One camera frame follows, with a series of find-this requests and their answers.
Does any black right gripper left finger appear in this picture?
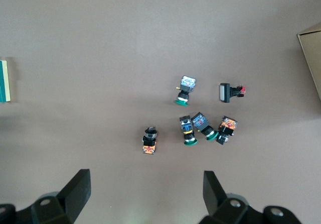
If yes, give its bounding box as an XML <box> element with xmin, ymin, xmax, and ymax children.
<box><xmin>0</xmin><ymin>168</ymin><xmax>91</xmax><ymax>224</ymax></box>

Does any green terminal block module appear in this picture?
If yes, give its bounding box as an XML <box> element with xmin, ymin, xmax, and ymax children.
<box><xmin>0</xmin><ymin>60</ymin><xmax>12</xmax><ymax>103</ymax></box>

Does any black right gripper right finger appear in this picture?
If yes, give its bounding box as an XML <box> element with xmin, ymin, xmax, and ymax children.
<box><xmin>199</xmin><ymin>170</ymin><xmax>303</xmax><ymax>224</ymax></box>

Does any brown cardboard box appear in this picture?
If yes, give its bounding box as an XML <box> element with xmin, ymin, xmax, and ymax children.
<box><xmin>297</xmin><ymin>22</ymin><xmax>321</xmax><ymax>101</ymax></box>

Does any black square push button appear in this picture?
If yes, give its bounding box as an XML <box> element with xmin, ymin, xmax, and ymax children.
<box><xmin>218</xmin><ymin>82</ymin><xmax>247</xmax><ymax>103</ymax></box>

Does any green push button blue block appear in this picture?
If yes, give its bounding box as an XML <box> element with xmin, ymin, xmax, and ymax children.
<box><xmin>179</xmin><ymin>116</ymin><xmax>198</xmax><ymax>146</ymax></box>
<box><xmin>174</xmin><ymin>75</ymin><xmax>197</xmax><ymax>108</ymax></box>
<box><xmin>191</xmin><ymin>111</ymin><xmax>218</xmax><ymax>141</ymax></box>

